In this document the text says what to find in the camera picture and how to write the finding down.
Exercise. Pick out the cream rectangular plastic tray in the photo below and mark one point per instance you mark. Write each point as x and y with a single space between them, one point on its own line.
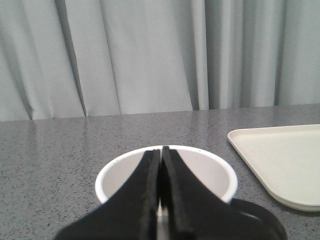
286 161

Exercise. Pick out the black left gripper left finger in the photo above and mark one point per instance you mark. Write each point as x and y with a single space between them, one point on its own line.
130 214

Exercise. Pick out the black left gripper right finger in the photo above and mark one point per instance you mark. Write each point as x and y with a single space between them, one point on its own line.
195 213

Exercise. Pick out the white smiley mug black handle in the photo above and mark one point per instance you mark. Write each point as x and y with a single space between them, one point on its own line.
212 171

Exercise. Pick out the grey pleated curtain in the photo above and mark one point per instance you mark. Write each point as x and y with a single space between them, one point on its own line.
82 58

